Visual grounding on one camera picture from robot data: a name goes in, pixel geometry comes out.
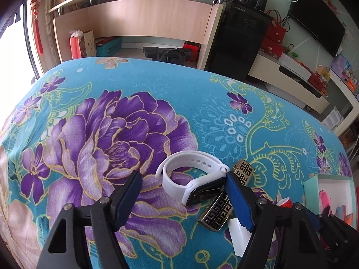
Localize white smart watch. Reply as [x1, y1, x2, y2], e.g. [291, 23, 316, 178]
[155, 151, 231, 206]

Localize black television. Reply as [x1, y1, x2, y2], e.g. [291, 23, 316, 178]
[289, 0, 346, 57]

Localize red hanging knot ornament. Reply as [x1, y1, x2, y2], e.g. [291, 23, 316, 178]
[30, 0, 45, 55]

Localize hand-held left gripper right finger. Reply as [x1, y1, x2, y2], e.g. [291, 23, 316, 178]
[224, 171, 330, 269]

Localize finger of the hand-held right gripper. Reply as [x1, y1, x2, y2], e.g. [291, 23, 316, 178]
[304, 210, 322, 232]

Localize red gift bags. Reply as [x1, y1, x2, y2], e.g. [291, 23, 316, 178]
[262, 10, 287, 59]

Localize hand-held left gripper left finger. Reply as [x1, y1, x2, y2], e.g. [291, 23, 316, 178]
[36, 170, 143, 269]

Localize black chair base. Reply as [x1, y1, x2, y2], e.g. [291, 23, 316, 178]
[142, 46, 192, 63]

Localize black cabinet appliance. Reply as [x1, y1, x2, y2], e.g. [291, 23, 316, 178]
[204, 0, 274, 82]

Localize red gift bag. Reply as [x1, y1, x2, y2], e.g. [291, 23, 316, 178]
[70, 31, 83, 60]

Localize purple storage box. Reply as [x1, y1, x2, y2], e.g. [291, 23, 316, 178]
[329, 54, 351, 77]

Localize wooden desk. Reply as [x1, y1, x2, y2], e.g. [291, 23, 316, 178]
[48, 0, 243, 70]

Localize floral blanket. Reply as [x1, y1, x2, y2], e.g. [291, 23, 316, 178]
[0, 57, 354, 269]

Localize red flat box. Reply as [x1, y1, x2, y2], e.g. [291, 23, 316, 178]
[309, 73, 328, 90]

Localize teal cardboard box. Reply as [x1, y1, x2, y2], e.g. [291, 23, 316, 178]
[95, 37, 122, 57]

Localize white television stand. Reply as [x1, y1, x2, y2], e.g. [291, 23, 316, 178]
[248, 53, 330, 113]

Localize white charger adapter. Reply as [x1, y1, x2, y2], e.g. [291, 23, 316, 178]
[228, 217, 253, 257]

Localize white flat box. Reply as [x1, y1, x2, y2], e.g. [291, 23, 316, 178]
[279, 53, 312, 80]

